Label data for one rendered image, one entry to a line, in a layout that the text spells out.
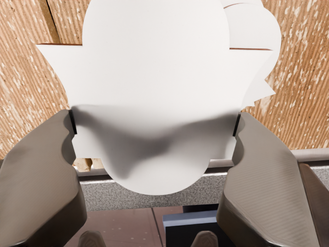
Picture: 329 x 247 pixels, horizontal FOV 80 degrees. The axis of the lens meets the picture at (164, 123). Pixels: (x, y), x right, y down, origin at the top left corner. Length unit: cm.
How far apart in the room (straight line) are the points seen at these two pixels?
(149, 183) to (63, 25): 17
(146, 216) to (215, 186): 181
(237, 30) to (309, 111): 15
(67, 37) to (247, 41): 17
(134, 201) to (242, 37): 32
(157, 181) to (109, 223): 217
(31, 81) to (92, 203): 25
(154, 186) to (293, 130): 21
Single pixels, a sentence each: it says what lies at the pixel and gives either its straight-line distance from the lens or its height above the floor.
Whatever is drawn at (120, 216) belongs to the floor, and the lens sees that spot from 219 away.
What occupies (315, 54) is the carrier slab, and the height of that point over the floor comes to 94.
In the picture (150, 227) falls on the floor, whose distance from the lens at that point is 232.
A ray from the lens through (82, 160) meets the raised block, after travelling 27.
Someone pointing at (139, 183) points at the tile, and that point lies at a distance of 16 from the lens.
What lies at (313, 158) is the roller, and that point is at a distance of 39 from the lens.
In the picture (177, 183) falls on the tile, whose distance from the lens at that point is 16.
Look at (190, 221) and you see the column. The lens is 55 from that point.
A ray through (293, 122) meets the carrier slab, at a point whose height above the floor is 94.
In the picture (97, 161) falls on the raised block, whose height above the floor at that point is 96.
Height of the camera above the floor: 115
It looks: 57 degrees down
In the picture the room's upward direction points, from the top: 179 degrees clockwise
